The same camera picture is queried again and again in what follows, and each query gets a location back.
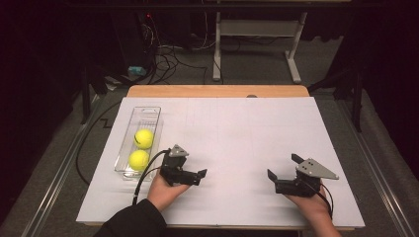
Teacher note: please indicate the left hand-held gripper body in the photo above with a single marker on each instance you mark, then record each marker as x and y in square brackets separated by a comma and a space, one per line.
[176, 171]

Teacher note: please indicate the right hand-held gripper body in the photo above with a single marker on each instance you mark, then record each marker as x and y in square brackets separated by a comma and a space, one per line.
[299, 186]

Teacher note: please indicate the yellow tennis ball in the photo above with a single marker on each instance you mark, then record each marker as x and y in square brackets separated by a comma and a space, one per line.
[143, 138]
[138, 160]

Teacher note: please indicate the clear plastic container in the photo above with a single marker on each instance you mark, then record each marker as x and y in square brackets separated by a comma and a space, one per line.
[140, 118]

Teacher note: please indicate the person's right hand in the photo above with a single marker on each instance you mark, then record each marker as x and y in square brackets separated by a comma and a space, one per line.
[313, 205]

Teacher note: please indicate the person's left hand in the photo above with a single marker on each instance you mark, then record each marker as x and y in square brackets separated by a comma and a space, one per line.
[163, 194]

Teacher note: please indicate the white table sheet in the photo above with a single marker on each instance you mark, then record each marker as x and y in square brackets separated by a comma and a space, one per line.
[230, 131]

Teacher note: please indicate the wooden table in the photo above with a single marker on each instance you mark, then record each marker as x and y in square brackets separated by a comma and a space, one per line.
[217, 91]

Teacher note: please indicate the black stand leg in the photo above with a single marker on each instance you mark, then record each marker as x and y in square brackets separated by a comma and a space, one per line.
[86, 95]
[355, 98]

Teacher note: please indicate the small teal object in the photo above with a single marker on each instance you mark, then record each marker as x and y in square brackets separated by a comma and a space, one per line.
[136, 70]

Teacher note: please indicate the grey metal stand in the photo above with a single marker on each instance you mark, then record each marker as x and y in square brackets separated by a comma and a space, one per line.
[258, 28]

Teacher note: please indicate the black computer tower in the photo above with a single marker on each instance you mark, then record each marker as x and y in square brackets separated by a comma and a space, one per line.
[131, 36]

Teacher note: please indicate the aluminium floor rail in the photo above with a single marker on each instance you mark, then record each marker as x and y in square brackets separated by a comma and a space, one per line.
[59, 184]
[372, 158]

